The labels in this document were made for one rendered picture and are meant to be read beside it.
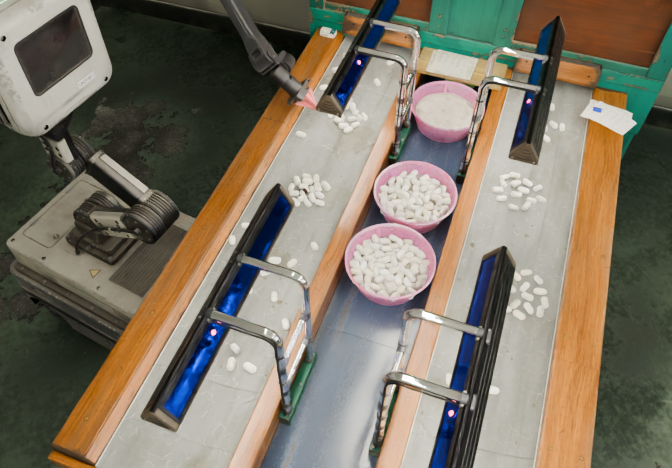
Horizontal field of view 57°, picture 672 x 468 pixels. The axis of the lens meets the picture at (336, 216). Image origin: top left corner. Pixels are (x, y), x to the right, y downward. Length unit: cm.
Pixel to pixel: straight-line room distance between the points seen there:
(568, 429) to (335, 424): 57
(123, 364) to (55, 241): 81
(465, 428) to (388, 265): 73
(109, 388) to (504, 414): 99
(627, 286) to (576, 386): 127
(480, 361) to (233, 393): 67
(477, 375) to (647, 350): 160
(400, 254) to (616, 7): 113
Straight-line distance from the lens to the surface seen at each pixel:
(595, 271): 196
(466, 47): 253
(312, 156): 213
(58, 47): 174
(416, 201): 201
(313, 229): 192
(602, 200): 214
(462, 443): 124
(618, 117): 245
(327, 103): 180
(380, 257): 187
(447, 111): 233
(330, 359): 176
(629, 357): 278
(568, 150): 230
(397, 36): 251
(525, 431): 169
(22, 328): 286
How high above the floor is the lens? 226
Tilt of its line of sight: 51 degrees down
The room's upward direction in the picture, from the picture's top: 1 degrees clockwise
